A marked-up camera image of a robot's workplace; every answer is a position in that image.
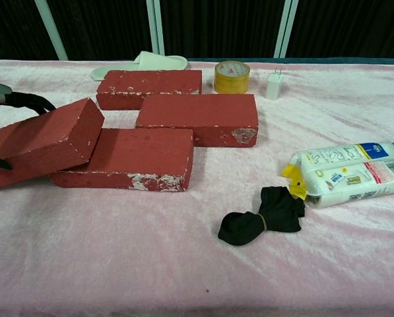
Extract red brick with chipped edges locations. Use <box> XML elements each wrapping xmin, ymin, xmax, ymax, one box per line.
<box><xmin>96</xmin><ymin>69</ymin><xmax>203</xmax><ymax>111</ymax></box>
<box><xmin>0</xmin><ymin>98</ymin><xmax>105</xmax><ymax>192</ymax></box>

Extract white disposable slipper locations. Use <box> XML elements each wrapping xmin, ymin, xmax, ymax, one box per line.
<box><xmin>90</xmin><ymin>50</ymin><xmax>191</xmax><ymax>82</ymax></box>

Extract white snack packet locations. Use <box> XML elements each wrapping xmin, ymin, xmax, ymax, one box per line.
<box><xmin>280</xmin><ymin>140</ymin><xmax>394</xmax><ymax>210</ymax></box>

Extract small white box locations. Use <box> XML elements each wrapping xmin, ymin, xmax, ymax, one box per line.
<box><xmin>265</xmin><ymin>67</ymin><xmax>285</xmax><ymax>101</ymax></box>

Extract white frame pole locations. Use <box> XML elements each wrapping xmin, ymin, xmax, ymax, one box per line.
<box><xmin>273</xmin><ymin>0</ymin><xmax>299</xmax><ymax>59</ymax></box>
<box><xmin>34</xmin><ymin>0</ymin><xmax>69</xmax><ymax>61</ymax></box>
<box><xmin>146</xmin><ymin>0</ymin><xmax>166</xmax><ymax>56</ymax></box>

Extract red brick with worn face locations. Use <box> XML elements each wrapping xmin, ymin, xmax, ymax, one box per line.
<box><xmin>49</xmin><ymin>127</ymin><xmax>195</xmax><ymax>193</ymax></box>

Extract red brick with chipped corner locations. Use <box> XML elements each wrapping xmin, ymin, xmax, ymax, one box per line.
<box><xmin>135</xmin><ymin>94</ymin><xmax>260</xmax><ymax>148</ymax></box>

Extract dark teal table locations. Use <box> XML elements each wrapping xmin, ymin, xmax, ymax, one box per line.
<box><xmin>186</xmin><ymin>57</ymin><xmax>394</xmax><ymax>65</ymax></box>

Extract black rolled sock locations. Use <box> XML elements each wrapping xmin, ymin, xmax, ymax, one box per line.
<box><xmin>217</xmin><ymin>186</ymin><xmax>307</xmax><ymax>247</ymax></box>

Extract yellow packing tape roll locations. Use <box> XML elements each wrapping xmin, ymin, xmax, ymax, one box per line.
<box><xmin>213</xmin><ymin>60</ymin><xmax>251</xmax><ymax>94</ymax></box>

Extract pink plush cloth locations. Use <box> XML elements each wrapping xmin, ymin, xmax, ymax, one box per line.
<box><xmin>0</xmin><ymin>59</ymin><xmax>394</xmax><ymax>317</ymax></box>

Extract black pleated curtain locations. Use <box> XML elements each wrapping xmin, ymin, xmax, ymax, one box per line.
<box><xmin>0</xmin><ymin>0</ymin><xmax>394</xmax><ymax>62</ymax></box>

